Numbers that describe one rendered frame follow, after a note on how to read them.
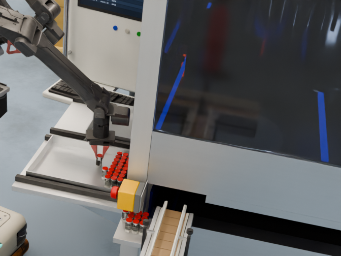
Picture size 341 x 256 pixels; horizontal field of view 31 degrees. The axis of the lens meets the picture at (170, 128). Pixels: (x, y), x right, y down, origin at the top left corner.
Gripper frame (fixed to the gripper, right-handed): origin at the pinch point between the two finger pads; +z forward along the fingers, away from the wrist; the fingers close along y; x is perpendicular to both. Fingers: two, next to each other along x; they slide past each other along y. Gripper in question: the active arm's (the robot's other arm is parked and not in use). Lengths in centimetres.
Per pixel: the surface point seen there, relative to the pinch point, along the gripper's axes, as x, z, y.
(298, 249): -40, 6, 66
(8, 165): 123, 92, -57
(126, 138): 15.3, 1.5, 9.8
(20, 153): 137, 92, -52
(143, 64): -27, -50, 12
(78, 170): -4.0, 4.2, -7.1
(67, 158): 3.4, 4.1, -12.0
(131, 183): -30.8, -10.5, 11.1
